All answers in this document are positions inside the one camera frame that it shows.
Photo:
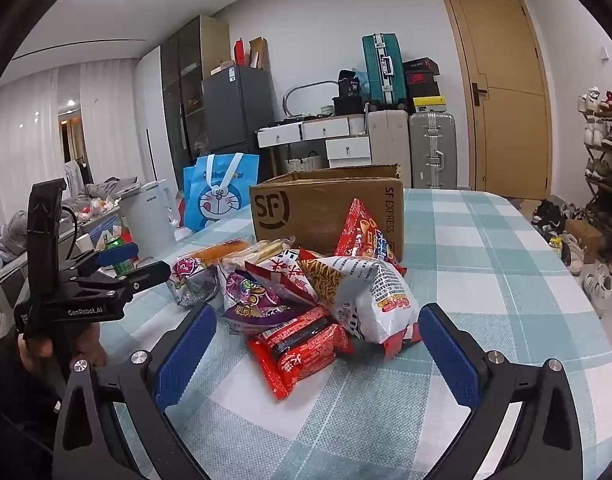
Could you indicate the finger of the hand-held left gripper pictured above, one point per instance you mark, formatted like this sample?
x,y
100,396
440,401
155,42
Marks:
x,y
118,254
146,275

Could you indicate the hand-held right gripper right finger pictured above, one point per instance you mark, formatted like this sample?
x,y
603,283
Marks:
x,y
448,355

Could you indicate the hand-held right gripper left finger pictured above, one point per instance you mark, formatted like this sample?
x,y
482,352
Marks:
x,y
186,355

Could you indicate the orange bread packet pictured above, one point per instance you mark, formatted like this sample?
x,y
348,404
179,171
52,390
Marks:
x,y
221,252

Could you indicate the red cookie packet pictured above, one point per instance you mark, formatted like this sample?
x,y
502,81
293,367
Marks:
x,y
296,350

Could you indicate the white red-print snack packet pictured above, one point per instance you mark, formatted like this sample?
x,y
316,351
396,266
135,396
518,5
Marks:
x,y
281,270

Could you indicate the brown cardboard box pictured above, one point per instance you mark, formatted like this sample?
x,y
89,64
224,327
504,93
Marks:
x,y
331,210

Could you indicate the person's left forearm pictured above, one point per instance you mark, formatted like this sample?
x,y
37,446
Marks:
x,y
16,410

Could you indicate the person's left hand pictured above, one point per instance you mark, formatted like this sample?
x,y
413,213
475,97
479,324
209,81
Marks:
x,y
91,347

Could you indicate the green can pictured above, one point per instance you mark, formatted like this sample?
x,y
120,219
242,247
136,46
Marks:
x,y
118,247

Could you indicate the purple and white snack packet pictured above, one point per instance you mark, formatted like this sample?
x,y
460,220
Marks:
x,y
191,280

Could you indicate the white electric kettle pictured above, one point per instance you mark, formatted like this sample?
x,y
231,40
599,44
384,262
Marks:
x,y
148,215

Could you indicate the grey clothing pile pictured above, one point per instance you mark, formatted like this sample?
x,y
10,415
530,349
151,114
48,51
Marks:
x,y
106,190

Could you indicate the large white snack packet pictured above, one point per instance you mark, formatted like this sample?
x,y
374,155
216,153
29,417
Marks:
x,y
373,300

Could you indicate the teal checkered tablecloth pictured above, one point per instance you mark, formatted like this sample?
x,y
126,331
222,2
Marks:
x,y
510,285

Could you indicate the blue cartoon tote bag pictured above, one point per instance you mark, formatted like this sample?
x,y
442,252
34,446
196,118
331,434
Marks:
x,y
221,195

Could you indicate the clear bread packet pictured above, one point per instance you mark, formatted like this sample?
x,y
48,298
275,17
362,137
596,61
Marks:
x,y
266,251

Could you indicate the white curtain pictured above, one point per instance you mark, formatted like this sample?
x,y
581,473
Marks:
x,y
101,125

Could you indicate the red corn snack packet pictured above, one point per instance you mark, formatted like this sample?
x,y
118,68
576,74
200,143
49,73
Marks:
x,y
363,232

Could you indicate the pile of shoes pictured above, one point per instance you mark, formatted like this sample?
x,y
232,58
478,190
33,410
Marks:
x,y
555,220

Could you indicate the small cardboard box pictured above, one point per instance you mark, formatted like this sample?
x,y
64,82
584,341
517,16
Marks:
x,y
585,237

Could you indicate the dark glass cabinet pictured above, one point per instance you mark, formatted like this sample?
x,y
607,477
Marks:
x,y
186,85

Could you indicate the grey refrigerator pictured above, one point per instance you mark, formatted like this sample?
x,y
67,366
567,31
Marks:
x,y
236,105

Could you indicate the woven laundry basket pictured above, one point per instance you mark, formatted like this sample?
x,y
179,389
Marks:
x,y
303,164

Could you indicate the silver suitcase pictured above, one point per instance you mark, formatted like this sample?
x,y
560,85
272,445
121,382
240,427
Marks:
x,y
433,150

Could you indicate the flat cardboard box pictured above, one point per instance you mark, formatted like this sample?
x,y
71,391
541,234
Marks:
x,y
222,67

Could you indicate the beige suitcase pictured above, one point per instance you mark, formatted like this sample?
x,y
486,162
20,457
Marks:
x,y
388,147

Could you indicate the white desk with drawers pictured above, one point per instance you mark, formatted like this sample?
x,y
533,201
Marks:
x,y
326,130

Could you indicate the oval mirror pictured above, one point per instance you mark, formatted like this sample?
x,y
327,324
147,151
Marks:
x,y
311,97

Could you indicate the open cardboard box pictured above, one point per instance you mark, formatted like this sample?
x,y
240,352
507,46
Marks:
x,y
258,55

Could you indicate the wooden door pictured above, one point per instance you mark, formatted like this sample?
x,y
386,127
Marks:
x,y
505,110

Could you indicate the yellow and black shoe box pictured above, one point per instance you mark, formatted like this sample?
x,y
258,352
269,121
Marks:
x,y
429,104

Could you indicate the shoe rack with shoes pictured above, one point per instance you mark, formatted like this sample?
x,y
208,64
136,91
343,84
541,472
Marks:
x,y
605,150

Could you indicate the red and black shoe box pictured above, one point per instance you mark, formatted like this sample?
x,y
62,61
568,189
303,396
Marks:
x,y
421,78

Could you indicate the black printed box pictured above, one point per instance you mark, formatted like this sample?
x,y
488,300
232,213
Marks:
x,y
350,82

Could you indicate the blue plastic bag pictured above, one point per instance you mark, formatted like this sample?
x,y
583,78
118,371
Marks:
x,y
361,77

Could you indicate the teal suitcase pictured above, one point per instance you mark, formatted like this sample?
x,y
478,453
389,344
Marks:
x,y
383,70

